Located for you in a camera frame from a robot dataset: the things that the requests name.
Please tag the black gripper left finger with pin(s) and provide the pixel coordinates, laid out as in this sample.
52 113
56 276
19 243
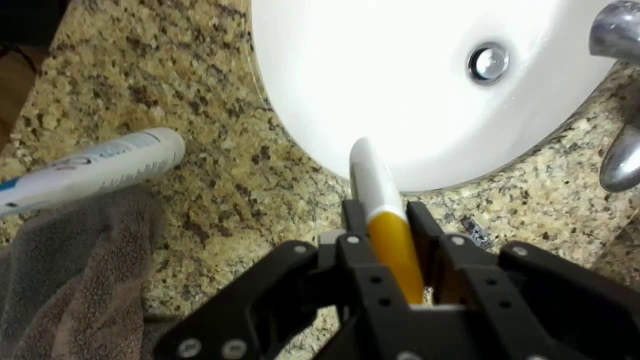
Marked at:
300 300

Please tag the white blue lotion tube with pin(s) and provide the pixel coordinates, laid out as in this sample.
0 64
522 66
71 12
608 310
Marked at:
101 166

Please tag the white oval sink basin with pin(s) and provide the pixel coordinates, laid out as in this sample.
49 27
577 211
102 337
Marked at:
373 80

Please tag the chrome sink faucet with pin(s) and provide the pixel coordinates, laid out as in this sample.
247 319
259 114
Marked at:
617 32

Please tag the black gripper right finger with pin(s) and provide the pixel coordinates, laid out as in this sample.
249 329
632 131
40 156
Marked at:
533 293

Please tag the grey brown bath towel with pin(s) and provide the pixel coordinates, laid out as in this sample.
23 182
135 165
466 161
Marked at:
67 286

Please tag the metal sink drain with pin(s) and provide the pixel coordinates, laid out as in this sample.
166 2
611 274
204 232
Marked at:
488 62

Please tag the yellow white marker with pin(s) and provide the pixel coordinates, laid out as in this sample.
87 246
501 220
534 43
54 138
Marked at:
378 187

